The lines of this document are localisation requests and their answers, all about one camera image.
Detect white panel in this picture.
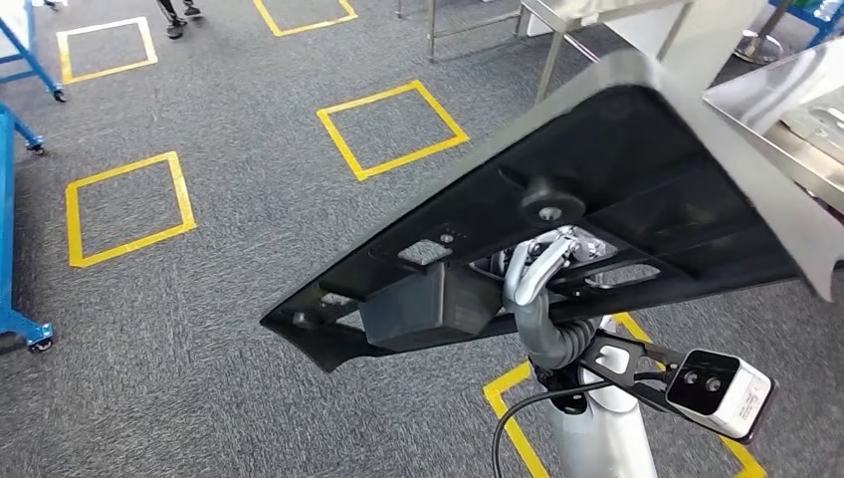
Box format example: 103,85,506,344
603,0,769,91

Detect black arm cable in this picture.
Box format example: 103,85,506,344
491,370,669,478

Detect person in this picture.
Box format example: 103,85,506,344
155,0,203,40

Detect black plastic plate frame part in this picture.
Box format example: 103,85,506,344
260,49,844,374

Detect steel frame table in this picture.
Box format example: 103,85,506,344
395,0,694,105

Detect blue metal shelf rack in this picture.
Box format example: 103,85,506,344
0,102,56,355
0,0,69,105
767,0,844,48

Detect metal stanchion with round base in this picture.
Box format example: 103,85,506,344
734,0,792,66

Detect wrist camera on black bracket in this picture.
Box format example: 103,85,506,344
579,333,778,444

